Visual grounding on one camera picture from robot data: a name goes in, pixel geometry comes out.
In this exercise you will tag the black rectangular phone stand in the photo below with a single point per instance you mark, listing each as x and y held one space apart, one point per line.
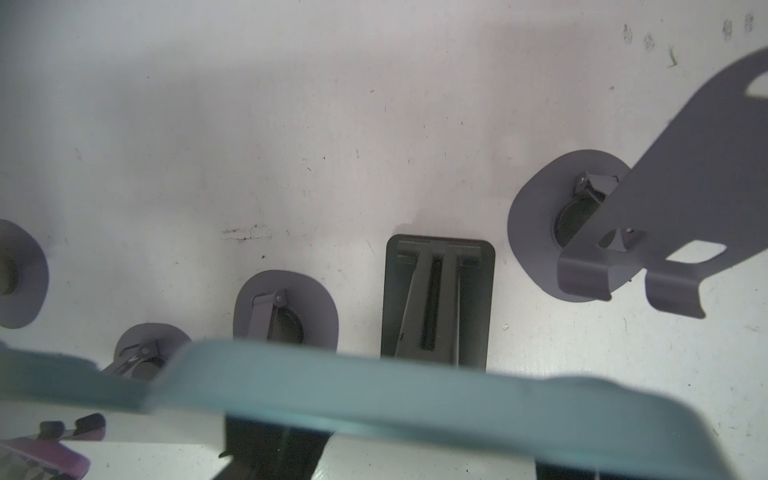
437 300

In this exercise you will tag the grey stand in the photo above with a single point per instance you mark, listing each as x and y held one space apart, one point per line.
694 205
144 350
286 307
24 276

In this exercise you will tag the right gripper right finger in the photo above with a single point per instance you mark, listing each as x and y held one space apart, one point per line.
549 471

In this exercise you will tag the middle grey stand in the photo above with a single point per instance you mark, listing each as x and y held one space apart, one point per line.
286 307

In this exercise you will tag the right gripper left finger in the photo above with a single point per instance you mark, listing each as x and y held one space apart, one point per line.
269 451

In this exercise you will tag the phone with teal case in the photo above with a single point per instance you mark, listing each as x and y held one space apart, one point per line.
579 422

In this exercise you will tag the rightmost grey stand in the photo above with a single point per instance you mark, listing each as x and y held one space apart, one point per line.
694 205

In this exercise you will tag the far left grey stand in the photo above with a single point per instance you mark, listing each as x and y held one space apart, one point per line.
24 276

